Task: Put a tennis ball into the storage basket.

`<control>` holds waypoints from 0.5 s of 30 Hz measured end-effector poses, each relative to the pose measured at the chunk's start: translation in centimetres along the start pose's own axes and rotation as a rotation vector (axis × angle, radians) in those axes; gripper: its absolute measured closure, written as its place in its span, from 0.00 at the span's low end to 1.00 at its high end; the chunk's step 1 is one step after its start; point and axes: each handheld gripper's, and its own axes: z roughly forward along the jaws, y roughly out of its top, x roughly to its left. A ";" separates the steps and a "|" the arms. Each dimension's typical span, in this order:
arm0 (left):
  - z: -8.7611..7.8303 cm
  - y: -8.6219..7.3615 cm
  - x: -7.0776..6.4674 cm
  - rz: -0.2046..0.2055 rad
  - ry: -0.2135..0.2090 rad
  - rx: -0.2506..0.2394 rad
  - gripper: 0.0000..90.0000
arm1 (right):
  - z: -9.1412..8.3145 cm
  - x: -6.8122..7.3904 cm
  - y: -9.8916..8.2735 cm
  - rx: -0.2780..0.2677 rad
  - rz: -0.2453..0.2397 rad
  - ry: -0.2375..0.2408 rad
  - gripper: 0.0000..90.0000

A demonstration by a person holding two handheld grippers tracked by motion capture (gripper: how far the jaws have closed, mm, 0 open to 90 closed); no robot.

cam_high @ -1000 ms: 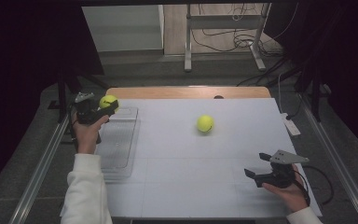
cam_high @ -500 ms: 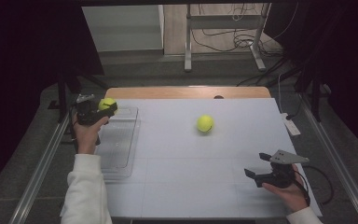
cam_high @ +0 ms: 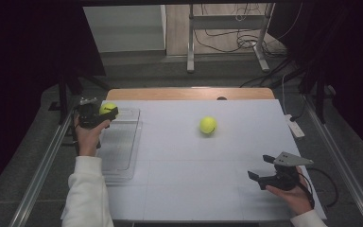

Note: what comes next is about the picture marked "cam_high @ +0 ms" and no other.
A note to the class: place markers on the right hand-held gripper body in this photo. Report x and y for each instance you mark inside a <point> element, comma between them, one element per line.
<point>283,179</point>

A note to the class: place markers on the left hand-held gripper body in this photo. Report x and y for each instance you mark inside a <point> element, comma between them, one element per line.
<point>88,115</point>

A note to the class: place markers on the yellow tennis ball black mark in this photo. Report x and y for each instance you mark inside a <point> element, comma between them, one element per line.
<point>107,108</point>

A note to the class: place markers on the clear plastic container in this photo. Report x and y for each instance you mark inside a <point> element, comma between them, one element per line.
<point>121,145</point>

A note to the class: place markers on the person's right hand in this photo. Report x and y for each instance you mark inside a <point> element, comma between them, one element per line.
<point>296,198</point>

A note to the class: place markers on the person's left hand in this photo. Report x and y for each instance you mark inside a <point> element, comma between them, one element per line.
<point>88,142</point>

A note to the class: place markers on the black metal stand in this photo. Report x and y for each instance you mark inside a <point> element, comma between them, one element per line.
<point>320,94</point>
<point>63,94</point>

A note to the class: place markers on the white power strip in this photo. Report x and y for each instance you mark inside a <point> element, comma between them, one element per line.
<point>294,126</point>

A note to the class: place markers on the wooden table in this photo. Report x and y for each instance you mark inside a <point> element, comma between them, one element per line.
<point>170,94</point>

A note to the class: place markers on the white board table cover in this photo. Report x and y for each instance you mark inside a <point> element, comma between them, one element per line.
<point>186,189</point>

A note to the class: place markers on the dark round table grommet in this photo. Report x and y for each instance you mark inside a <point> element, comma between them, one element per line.
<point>221,98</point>

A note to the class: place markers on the dark curtain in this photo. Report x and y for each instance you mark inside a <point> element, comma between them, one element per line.
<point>353,63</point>
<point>28,63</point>

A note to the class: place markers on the white cabinet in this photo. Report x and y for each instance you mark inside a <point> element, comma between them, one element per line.
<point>126,28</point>

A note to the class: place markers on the aluminium floor rail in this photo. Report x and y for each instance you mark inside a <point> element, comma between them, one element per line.
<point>41,176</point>
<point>343,170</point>

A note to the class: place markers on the grey metal desk frame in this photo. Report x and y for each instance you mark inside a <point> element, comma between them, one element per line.
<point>227,22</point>

